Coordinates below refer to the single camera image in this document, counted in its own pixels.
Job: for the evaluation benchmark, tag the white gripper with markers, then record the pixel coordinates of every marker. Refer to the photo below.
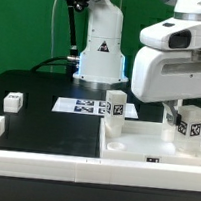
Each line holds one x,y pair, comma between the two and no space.
166,76

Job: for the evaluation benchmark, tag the white square table top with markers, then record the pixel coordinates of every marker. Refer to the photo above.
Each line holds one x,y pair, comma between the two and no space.
141,142

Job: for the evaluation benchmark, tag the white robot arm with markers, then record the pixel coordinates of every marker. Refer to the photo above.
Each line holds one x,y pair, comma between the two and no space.
102,63

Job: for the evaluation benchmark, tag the white U-shaped obstacle fence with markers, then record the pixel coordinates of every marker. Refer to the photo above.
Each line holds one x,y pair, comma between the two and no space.
99,171

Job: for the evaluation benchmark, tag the white marker sheet with tags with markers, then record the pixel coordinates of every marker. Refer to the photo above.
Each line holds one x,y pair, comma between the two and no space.
88,106

